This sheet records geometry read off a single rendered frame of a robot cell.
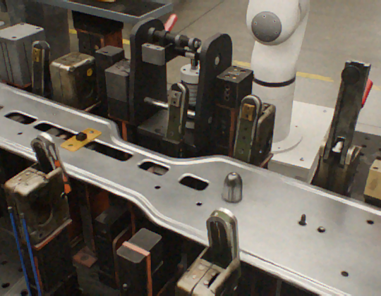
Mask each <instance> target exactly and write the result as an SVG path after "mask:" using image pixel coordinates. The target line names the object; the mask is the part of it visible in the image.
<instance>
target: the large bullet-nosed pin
mask: <svg viewBox="0 0 381 296"><path fill-rule="evenodd" d="M242 189H243V181H242V178H241V177H240V175H239V173H236V172H231V173H228V175H227V176H226V177H225V179H224V194H223V198H224V200H226V201H228V202H239V201H240V200H241V198H242Z"/></svg>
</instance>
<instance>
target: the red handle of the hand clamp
mask: <svg viewBox="0 0 381 296"><path fill-rule="evenodd" d="M372 86H373V82H372V81H371V79H370V78H368V81H367V85H366V87H365V92H364V95H363V101H362V104H361V108H360V110H361V109H362V108H363V106H364V104H365V102H366V100H367V97H368V94H369V93H370V91H371V89H372ZM359 112H360V111H359ZM344 140H345V139H344V138H343V137H339V136H338V137H337V139H336V142H335V143H334V146H332V148H331V151H332V153H333V155H338V156H340V155H341V153H342V151H343V148H344Z"/></svg>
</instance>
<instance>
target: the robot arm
mask: <svg viewBox="0 0 381 296"><path fill-rule="evenodd" d="M309 9H310V0H250V2H249V5H248V10H247V15H246V23H247V27H248V30H249V33H250V35H251V36H252V38H253V39H254V40H255V45H254V47H253V52H252V58H251V64H250V69H251V70H253V73H254V74H255V77H254V79H253V85H252V93H251V94H254V95H256V96H258V97H259V98H261V100H262V101H263V102H264V103H265V102H266V103H268V104H274V105H275V107H276V113H275V120H274V135H273V141H272V151H271V152H270V153H273V154H277V153H281V152H286V151H289V150H291V149H293V148H294V147H297V146H298V143H300V141H301V139H302V129H301V128H300V126H299V125H298V123H296V122H295V121H294V120H291V113H292V108H293V101H294V91H295V80H296V69H297V64H298V57H299V54H300V52H301V45H302V42H303V38H304V35H305V32H306V24H307V21H308V14H309Z"/></svg>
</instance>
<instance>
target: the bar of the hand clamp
mask: <svg viewBox="0 0 381 296"><path fill-rule="evenodd" d="M370 67H371V63H368V62H365V61H357V60H354V59H351V58H350V59H348V60H347V61H346V63H345V66H344V69H343V71H342V72H341V84H340V87H339V92H338V95H337V102H336V106H335V109H334V114H333V117H332V124H331V127H330V131H329V135H328V138H327V146H326V149H325V154H324V157H323V158H324V159H328V158H330V157H331V155H332V151H331V148H332V146H334V142H335V139H336V136H339V137H343V138H344V139H345V140H344V148H343V151H342V153H341V158H340V164H343V165H344V162H345V158H346V155H347V152H348V150H349V147H350V146H351V143H352V140H353V134H354V131H355V128H356V124H357V121H358V114H359V111H360V108H361V104H362V101H363V95H364V92H365V87H366V85H367V81H368V74H369V72H370Z"/></svg>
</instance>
